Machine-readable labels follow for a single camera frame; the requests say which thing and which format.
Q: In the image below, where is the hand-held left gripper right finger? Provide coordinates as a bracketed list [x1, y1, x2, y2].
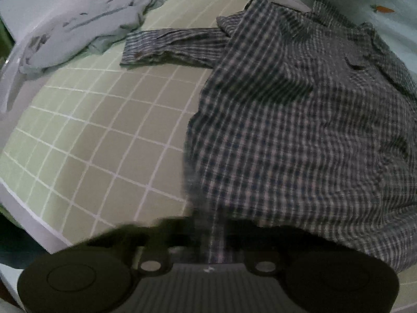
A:
[227, 220, 333, 276]

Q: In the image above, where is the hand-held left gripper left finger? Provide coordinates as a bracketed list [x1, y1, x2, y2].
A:
[78, 217, 200, 275]

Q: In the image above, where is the blue checked shirt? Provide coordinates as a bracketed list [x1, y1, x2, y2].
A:
[120, 0, 417, 273]

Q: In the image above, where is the green grid bed sheet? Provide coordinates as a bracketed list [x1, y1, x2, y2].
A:
[0, 0, 417, 313]

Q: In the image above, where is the grey garment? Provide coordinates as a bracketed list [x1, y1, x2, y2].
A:
[0, 0, 183, 113]

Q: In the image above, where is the white panel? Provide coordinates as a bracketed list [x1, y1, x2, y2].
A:
[0, 0, 66, 59]

